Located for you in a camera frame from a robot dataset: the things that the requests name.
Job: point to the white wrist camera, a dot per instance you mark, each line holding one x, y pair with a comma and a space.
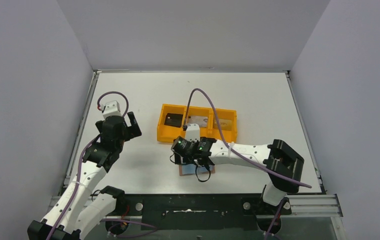
111, 108
192, 132

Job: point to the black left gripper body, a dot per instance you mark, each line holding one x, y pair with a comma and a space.
127, 129

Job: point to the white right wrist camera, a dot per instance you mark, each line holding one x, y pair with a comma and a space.
192, 132

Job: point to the yellow three-compartment plastic bin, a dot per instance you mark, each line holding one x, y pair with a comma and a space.
167, 134

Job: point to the gold card in bin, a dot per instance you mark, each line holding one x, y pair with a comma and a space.
225, 124

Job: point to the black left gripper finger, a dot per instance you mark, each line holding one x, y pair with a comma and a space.
132, 131
132, 119

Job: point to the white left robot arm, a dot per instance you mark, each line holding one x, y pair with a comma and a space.
61, 222

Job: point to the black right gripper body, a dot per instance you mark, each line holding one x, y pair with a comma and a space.
187, 159

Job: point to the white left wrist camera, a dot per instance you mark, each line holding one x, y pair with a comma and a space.
111, 108

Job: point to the tan leather card holder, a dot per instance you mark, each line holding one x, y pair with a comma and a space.
187, 170

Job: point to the black card in bin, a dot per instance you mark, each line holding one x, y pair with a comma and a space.
173, 120

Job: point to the silver card in bin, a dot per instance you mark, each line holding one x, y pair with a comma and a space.
202, 121

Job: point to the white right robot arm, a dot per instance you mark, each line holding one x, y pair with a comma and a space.
280, 161

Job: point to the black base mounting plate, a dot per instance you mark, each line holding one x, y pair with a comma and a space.
244, 211

